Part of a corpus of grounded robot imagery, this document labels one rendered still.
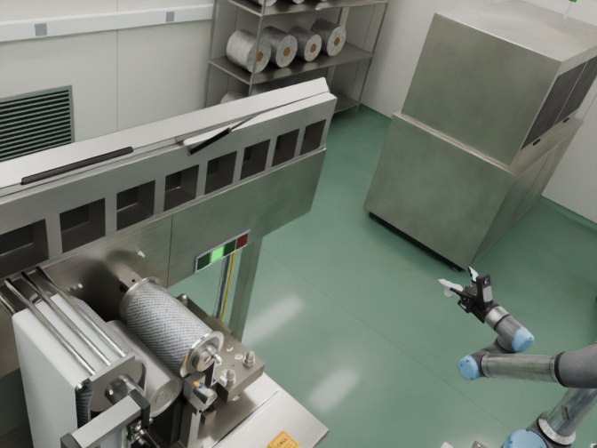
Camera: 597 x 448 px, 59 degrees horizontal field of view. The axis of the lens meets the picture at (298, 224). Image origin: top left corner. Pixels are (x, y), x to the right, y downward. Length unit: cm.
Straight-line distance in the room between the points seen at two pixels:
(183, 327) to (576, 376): 104
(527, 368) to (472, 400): 167
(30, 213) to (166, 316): 43
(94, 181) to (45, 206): 12
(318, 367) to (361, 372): 25
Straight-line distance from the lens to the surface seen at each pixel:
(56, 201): 131
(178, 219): 160
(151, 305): 148
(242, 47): 450
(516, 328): 189
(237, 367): 172
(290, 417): 180
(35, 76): 400
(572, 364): 163
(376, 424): 302
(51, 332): 124
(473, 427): 326
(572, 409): 186
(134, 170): 140
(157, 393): 143
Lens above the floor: 238
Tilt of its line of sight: 36 degrees down
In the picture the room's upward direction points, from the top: 14 degrees clockwise
